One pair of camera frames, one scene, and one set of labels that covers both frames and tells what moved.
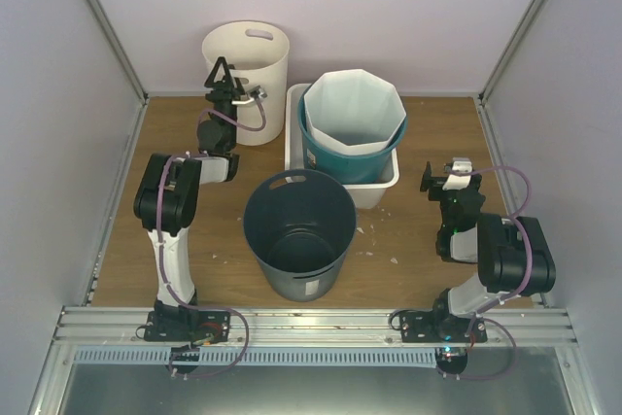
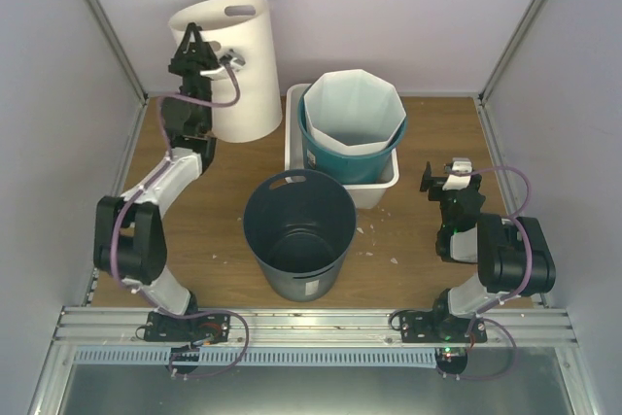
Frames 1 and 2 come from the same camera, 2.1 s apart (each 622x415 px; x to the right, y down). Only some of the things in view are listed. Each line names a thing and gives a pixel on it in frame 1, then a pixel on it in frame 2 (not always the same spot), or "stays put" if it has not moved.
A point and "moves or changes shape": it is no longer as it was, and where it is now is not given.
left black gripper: x=224 y=91 → x=195 y=59
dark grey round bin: x=299 y=224 stays put
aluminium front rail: x=529 y=326 stays put
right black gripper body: x=434 y=184 stays put
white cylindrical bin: x=259 y=53 moves or changes shape
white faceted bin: x=353 y=112 stays put
